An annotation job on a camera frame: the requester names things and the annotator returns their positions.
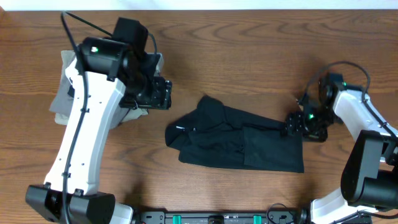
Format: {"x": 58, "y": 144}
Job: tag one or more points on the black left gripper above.
{"x": 161, "y": 98}

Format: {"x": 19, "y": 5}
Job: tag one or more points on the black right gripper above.
{"x": 294, "y": 122}

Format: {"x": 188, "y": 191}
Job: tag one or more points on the black t-shirt with logo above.
{"x": 216, "y": 135}

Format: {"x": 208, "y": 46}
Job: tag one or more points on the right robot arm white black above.
{"x": 368, "y": 186}

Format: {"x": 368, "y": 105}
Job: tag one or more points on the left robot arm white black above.
{"x": 106, "y": 75}

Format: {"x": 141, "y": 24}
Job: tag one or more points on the grey folded t-shirt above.
{"x": 62, "y": 103}

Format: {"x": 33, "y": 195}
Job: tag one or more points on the black mounting rail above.
{"x": 272, "y": 215}

